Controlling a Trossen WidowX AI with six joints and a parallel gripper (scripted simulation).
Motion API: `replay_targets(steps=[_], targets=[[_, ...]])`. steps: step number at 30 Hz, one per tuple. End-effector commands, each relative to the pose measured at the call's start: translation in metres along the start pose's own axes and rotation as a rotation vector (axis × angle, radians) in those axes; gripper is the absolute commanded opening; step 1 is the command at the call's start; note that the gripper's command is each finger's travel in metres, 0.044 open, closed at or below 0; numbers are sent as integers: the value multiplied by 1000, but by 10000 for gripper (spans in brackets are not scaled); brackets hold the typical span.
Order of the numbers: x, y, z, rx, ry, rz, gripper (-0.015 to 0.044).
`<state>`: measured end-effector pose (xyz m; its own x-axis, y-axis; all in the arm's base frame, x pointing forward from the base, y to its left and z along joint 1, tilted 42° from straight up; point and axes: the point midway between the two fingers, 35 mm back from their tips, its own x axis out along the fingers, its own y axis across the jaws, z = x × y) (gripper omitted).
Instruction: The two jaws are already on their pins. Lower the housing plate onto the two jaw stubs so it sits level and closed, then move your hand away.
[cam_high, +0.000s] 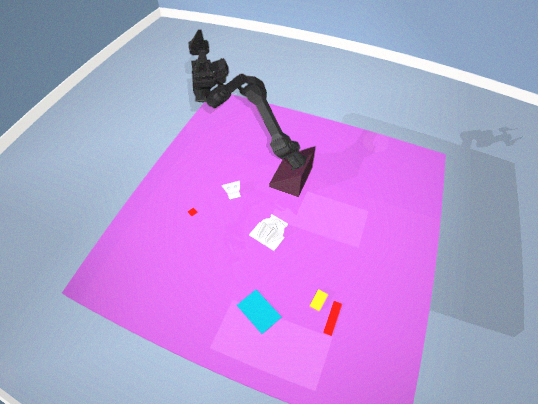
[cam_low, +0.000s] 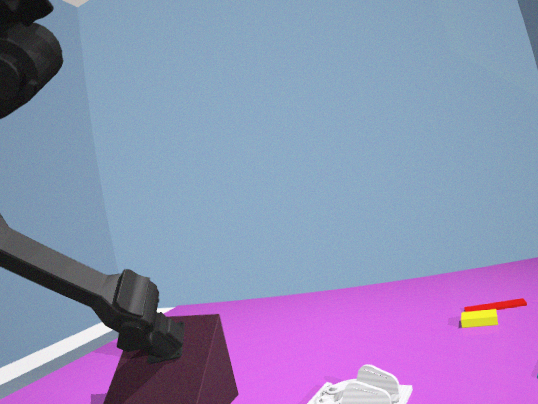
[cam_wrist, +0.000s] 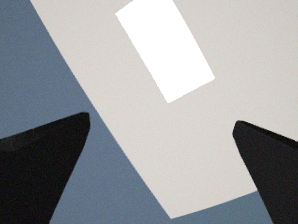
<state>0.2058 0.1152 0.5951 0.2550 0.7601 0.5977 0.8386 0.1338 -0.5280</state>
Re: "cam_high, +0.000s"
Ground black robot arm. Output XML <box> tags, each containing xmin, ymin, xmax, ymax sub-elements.
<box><xmin>192</xmin><ymin>58</ymin><xmax>307</xmax><ymax>170</ymax></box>

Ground cyan rectangular plate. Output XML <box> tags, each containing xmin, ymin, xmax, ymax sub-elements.
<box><xmin>237</xmin><ymin>290</ymin><xmax>282</xmax><ymax>334</ymax></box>

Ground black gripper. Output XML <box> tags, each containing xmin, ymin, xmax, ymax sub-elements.
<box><xmin>188</xmin><ymin>29</ymin><xmax>216</xmax><ymax>88</ymax></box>

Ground red flat bar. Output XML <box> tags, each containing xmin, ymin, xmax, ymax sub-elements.
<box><xmin>324</xmin><ymin>301</ymin><xmax>342</xmax><ymax>336</ymax></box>

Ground yellow rectangular block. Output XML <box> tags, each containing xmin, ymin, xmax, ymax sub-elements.
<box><xmin>310</xmin><ymin>289</ymin><xmax>328</xmax><ymax>311</ymax></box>

